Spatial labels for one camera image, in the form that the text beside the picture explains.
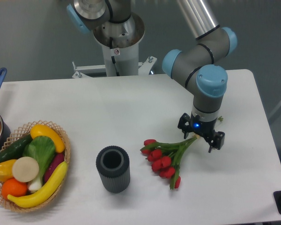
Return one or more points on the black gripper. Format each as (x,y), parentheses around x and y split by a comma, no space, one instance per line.
(205,129)

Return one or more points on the red tulip bouquet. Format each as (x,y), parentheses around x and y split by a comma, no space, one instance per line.
(165,158)

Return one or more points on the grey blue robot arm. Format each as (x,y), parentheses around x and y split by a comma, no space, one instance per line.
(195,70)

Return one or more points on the dark grey ribbed vase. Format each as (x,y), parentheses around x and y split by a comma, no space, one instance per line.
(113,166)

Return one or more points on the purple sweet potato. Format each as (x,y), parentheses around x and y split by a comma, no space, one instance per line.
(58,158)

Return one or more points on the green bok choy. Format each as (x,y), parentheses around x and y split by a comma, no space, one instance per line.
(42,149)

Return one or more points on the yellow squash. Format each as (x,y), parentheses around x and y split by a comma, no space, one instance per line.
(44,130)

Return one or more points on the yellow banana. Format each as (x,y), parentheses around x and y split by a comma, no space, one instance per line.
(45,192)

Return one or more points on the woven wicker basket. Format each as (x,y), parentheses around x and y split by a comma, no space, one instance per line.
(21,132)

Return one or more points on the beige round disc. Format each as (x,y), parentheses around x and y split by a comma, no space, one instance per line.
(25,169)

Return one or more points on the dark green cucumber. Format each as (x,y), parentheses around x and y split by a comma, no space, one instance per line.
(16,149)

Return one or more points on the orange fruit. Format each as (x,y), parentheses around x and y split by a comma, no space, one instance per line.
(14,187)

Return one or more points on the yellow bell pepper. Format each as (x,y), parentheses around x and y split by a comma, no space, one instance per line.
(6,170)

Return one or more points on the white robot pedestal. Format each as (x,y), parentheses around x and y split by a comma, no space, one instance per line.
(120,47)

